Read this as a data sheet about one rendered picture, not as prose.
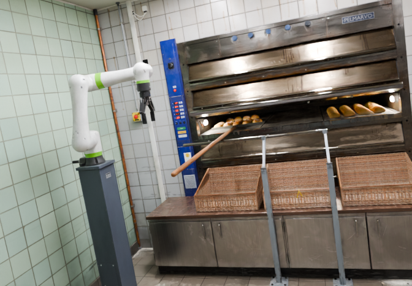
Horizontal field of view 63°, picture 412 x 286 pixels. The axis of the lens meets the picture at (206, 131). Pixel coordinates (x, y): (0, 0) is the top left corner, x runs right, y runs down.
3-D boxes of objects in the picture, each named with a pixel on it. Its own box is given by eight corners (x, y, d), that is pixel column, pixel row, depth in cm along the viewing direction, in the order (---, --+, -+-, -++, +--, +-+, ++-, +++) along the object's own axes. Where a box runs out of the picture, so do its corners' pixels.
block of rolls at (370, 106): (326, 112, 366) (325, 107, 365) (374, 106, 351) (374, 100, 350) (329, 118, 309) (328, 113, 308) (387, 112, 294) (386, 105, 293)
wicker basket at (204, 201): (211, 194, 338) (207, 167, 335) (267, 191, 320) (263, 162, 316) (195, 212, 293) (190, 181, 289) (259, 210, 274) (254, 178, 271)
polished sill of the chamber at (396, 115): (200, 139, 340) (200, 135, 339) (400, 116, 284) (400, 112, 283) (198, 140, 334) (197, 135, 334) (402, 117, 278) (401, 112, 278)
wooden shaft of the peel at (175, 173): (175, 177, 183) (175, 172, 183) (170, 177, 184) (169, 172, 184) (236, 128, 345) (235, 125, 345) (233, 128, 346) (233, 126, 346)
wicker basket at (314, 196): (270, 191, 319) (266, 162, 316) (333, 187, 302) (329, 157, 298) (263, 210, 273) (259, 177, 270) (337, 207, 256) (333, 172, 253)
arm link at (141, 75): (129, 62, 222) (146, 60, 221) (134, 64, 234) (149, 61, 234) (133, 84, 224) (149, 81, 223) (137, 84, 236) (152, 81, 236)
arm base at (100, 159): (68, 168, 250) (67, 160, 249) (81, 162, 264) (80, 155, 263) (97, 165, 241) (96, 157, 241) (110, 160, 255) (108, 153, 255)
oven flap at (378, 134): (201, 161, 336) (201, 141, 340) (404, 143, 280) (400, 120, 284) (200, 161, 332) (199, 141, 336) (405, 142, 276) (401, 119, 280)
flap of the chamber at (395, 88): (189, 116, 317) (197, 117, 336) (403, 87, 261) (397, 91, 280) (189, 113, 317) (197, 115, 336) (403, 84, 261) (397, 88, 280)
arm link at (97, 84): (78, 93, 238) (73, 76, 237) (85, 93, 251) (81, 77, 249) (102, 88, 237) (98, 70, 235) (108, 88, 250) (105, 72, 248)
